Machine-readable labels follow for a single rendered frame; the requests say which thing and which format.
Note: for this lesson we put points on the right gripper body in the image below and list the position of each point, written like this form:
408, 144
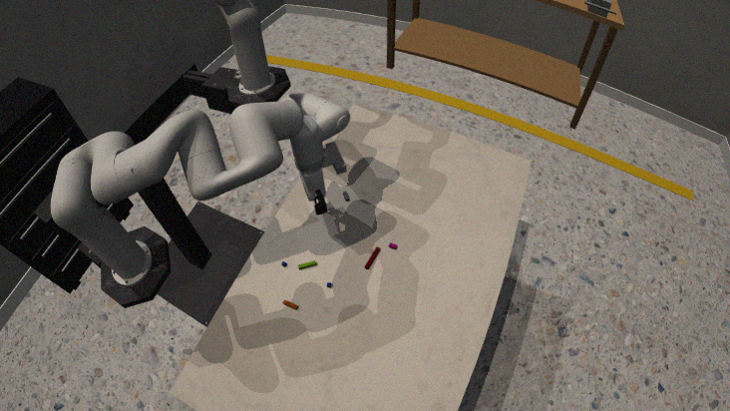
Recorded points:
312, 182

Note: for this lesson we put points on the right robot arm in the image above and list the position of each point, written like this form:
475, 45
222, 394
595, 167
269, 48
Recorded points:
110, 168

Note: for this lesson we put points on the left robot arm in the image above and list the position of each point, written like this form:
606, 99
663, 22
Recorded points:
244, 24

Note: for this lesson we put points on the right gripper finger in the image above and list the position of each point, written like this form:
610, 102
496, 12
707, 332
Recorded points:
322, 207

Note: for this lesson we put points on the olive green rectangular bar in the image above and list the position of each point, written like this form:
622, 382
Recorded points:
307, 264

